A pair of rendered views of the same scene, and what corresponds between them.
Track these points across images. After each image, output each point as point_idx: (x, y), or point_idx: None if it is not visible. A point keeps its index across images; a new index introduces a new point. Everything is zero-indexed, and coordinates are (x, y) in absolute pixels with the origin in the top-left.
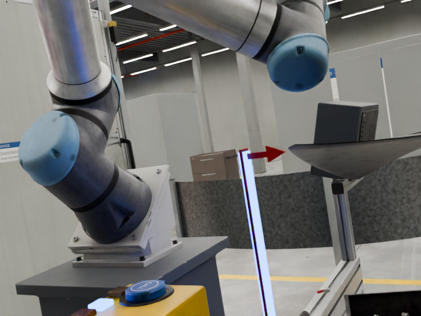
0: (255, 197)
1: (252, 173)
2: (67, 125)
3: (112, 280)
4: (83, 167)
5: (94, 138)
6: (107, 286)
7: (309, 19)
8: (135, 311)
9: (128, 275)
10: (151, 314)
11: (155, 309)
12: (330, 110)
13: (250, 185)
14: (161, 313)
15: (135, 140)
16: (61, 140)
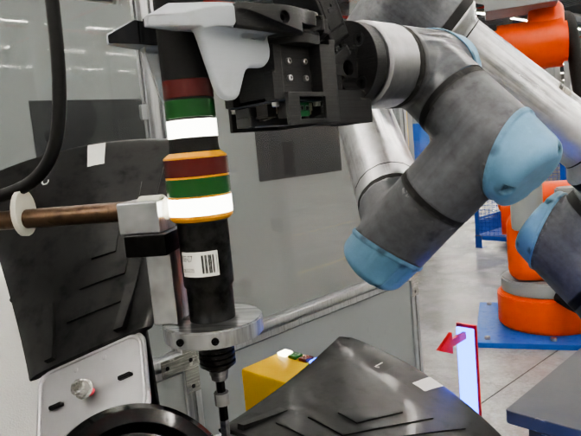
0: (469, 387)
1: (471, 358)
2: (532, 215)
3: (550, 394)
4: (543, 264)
5: (570, 234)
6: (527, 393)
7: (375, 208)
8: (296, 372)
9: (564, 400)
10: (284, 376)
11: (290, 377)
12: None
13: (462, 369)
14: (281, 379)
15: None
16: (520, 231)
